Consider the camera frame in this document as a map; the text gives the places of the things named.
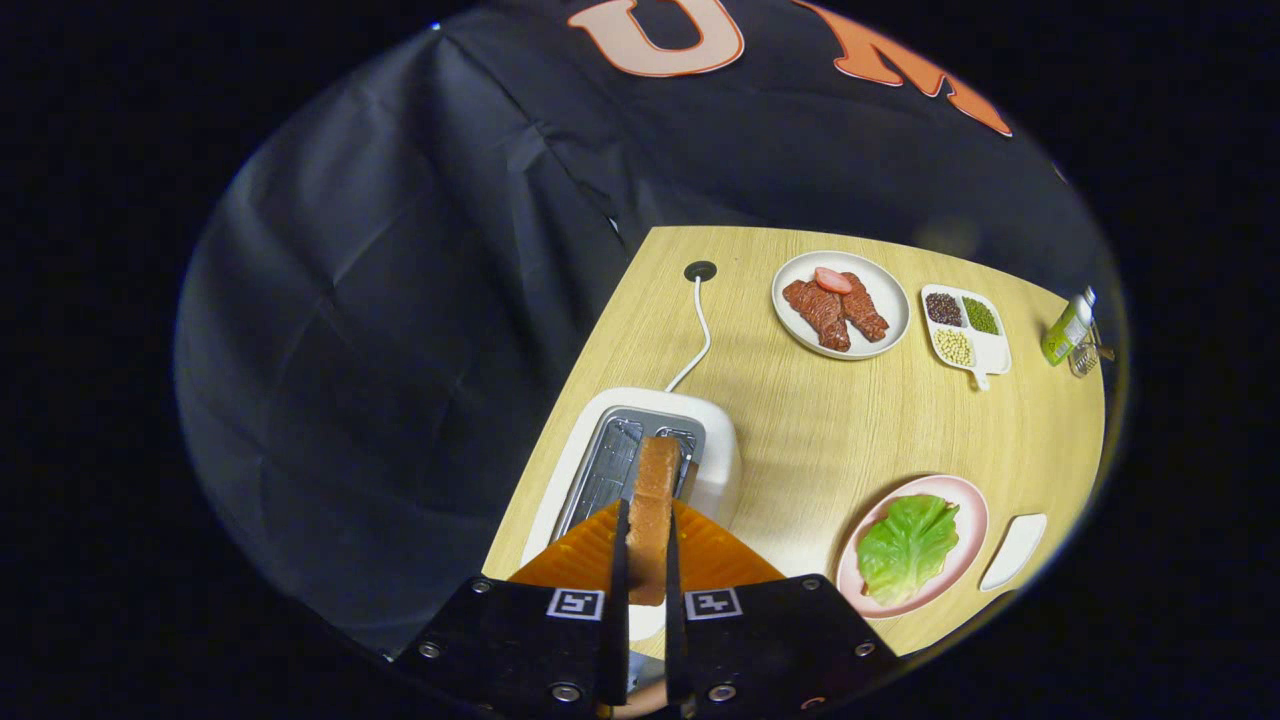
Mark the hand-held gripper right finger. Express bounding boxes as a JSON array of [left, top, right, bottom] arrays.
[[665, 500, 901, 720]]

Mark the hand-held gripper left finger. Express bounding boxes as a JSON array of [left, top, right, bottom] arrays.
[[390, 498, 633, 720]]

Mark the green lettuce leaf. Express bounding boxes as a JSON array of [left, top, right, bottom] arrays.
[[857, 494, 961, 607]]

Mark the bread slice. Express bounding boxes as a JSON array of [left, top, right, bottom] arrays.
[[625, 436, 683, 607]]

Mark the white toaster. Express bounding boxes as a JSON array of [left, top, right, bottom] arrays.
[[520, 387, 743, 641]]

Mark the pink round plate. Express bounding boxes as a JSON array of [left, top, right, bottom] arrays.
[[836, 475, 990, 619]]

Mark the white rectangular plate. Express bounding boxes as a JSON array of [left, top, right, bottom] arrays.
[[979, 514, 1048, 592]]

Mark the red meat slice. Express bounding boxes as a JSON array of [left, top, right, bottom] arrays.
[[782, 279, 852, 353], [838, 272, 890, 343]]

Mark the white divided dish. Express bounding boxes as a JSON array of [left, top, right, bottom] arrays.
[[920, 284, 1013, 391]]

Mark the black backdrop cloth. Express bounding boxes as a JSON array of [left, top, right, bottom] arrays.
[[172, 0, 1116, 661]]

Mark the white round plate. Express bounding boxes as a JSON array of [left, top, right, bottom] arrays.
[[771, 250, 911, 361]]

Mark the green bottle with silver cap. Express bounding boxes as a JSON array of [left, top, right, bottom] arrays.
[[1040, 287, 1097, 367]]

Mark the white toaster cable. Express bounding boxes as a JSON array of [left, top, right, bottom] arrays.
[[665, 275, 712, 393]]

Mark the wire utensil basket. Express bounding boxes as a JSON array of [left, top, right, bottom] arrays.
[[1068, 320, 1116, 379]]

